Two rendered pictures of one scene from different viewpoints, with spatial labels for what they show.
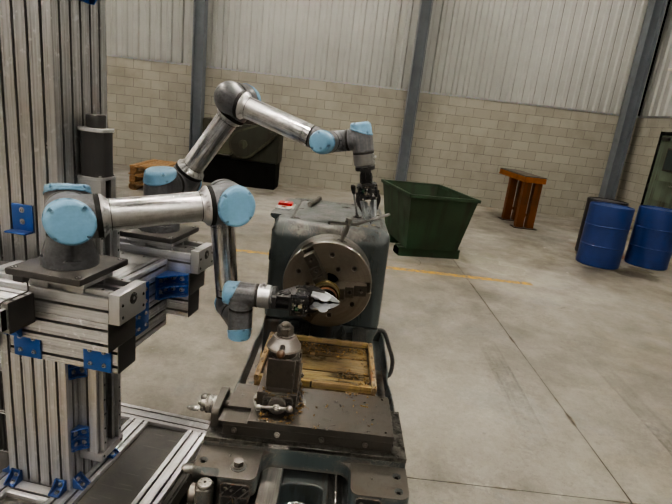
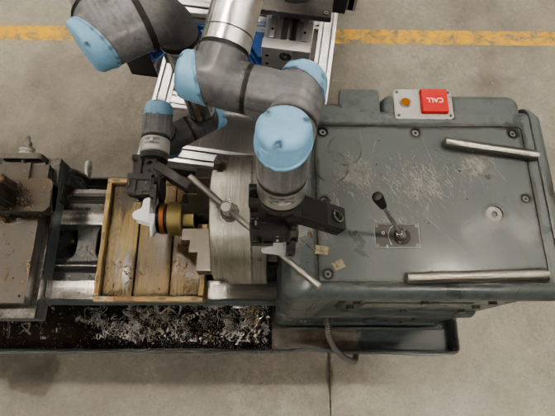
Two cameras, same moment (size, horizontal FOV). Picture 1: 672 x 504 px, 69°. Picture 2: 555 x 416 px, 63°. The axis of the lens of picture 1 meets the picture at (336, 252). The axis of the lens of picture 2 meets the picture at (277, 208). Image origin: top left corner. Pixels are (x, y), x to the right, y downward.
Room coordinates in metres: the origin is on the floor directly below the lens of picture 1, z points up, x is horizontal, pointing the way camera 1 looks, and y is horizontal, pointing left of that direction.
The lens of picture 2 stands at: (1.74, -0.31, 2.14)
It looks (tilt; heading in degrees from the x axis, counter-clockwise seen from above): 71 degrees down; 87
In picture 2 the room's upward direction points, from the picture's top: 3 degrees clockwise
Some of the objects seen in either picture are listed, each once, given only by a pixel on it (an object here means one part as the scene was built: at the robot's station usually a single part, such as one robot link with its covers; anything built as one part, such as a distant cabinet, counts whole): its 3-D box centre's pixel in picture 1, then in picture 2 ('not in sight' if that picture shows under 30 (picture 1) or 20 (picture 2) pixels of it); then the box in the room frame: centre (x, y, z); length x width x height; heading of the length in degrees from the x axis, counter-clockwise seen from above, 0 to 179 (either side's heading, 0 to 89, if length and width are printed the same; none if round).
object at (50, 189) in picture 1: (68, 206); not in sight; (1.31, 0.75, 1.33); 0.13 x 0.12 x 0.14; 30
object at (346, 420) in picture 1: (303, 414); (11, 225); (1.03, 0.03, 0.95); 0.43 x 0.17 x 0.05; 90
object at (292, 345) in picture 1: (284, 341); not in sight; (1.03, 0.09, 1.13); 0.08 x 0.08 x 0.03
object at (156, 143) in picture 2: (266, 295); (154, 148); (1.44, 0.20, 1.08); 0.08 x 0.05 x 0.08; 0
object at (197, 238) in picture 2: (353, 289); (205, 254); (1.58, -0.07, 1.09); 0.12 x 0.11 x 0.05; 90
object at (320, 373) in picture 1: (318, 362); (155, 238); (1.41, 0.02, 0.89); 0.36 x 0.30 x 0.04; 90
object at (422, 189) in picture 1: (422, 219); not in sight; (6.67, -1.14, 0.43); 1.34 x 0.94 x 0.85; 12
